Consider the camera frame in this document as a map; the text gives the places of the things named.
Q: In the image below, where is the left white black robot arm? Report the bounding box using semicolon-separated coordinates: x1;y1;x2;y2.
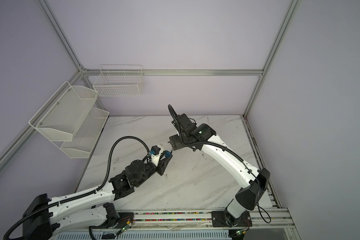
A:
22;151;173;240

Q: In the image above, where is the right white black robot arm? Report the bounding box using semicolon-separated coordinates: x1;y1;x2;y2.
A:
170;114;270;227

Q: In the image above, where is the white mesh two-tier shelf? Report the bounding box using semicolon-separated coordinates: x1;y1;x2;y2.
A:
29;81;109;159

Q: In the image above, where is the right black cable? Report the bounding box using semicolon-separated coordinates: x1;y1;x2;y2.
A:
167;104;272;224

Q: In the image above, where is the left black corrugated cable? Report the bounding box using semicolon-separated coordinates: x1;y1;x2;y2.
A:
2;135;151;240

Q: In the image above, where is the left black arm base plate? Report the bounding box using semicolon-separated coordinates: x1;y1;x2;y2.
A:
110;212;135;229

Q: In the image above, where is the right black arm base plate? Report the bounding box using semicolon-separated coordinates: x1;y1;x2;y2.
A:
211;211;253;228

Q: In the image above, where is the white wire basket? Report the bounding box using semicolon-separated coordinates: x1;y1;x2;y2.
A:
93;65;145;97

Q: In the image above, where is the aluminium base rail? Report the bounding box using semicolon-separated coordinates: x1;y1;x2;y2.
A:
51;207;295;234

